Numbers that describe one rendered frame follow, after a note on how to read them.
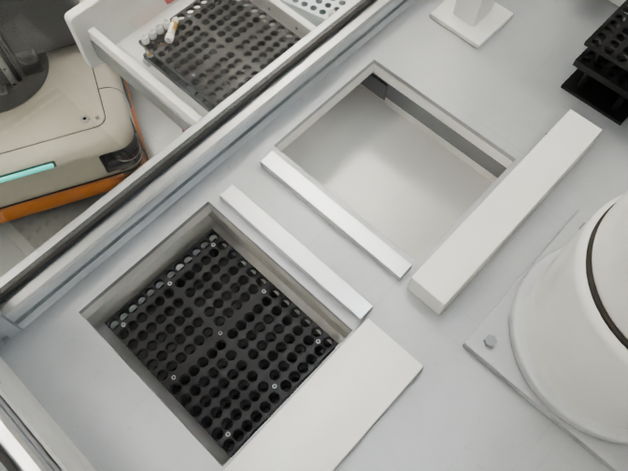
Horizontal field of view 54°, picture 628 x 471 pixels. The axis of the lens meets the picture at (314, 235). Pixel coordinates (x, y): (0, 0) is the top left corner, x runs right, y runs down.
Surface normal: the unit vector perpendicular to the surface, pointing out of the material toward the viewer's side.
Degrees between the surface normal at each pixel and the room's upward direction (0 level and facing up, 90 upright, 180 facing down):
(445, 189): 0
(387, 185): 0
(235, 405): 0
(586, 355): 90
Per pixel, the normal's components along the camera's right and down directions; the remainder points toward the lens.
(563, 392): -0.73, 0.62
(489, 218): 0.00, -0.44
